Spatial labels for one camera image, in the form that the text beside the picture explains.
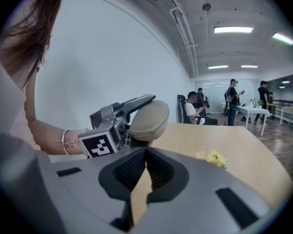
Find gold bangle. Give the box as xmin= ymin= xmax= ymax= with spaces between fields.
xmin=61 ymin=129 xmax=75 ymax=156

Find white ceiling pipes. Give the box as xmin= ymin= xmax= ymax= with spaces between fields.
xmin=169 ymin=0 xmax=199 ymax=78

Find wooden counter with white legs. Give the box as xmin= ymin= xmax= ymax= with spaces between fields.
xmin=268 ymin=102 xmax=293 ymax=127

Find person's left forearm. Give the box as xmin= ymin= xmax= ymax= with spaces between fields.
xmin=27 ymin=119 xmax=89 ymax=157

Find white table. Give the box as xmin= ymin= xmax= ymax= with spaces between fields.
xmin=236 ymin=105 xmax=272 ymax=137

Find person's light pink shirt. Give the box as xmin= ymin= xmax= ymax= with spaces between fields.
xmin=0 ymin=52 xmax=41 ymax=154

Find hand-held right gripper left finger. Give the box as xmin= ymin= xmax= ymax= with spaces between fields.
xmin=0 ymin=133 xmax=148 ymax=234

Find black metal railing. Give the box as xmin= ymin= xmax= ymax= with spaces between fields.
xmin=268 ymin=99 xmax=293 ymax=127

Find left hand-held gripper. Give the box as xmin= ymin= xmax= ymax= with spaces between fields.
xmin=78 ymin=94 xmax=157 ymax=158

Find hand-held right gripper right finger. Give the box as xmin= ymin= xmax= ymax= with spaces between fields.
xmin=131 ymin=147 xmax=282 ymax=234

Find black office chair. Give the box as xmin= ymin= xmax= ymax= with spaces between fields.
xmin=177 ymin=94 xmax=194 ymax=124

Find yellow artificial flower bouquet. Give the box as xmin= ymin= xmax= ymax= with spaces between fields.
xmin=194 ymin=150 xmax=229 ymax=170

